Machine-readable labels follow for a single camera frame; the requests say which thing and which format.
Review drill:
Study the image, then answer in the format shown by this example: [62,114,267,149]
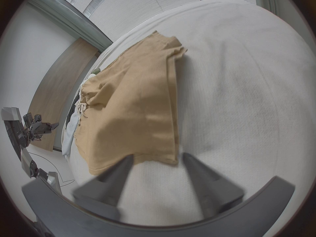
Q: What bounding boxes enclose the window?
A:
[42,0,256,44]

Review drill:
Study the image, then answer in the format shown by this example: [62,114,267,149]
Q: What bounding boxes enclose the pale blue garment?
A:
[61,103,82,158]

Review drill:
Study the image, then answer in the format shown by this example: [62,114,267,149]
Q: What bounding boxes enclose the black garment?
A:
[67,100,80,124]

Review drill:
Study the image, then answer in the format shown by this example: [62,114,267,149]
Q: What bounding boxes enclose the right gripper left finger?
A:
[73,155,135,205]

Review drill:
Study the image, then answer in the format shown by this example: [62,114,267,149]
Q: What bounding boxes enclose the bed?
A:
[27,0,316,228]

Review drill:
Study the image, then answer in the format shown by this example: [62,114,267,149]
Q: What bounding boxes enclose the tan shorts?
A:
[74,31,188,176]

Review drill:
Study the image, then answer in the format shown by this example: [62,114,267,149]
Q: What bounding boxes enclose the black cable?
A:
[28,152,75,183]

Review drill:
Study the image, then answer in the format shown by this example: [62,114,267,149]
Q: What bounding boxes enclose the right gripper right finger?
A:
[182,153,245,218]

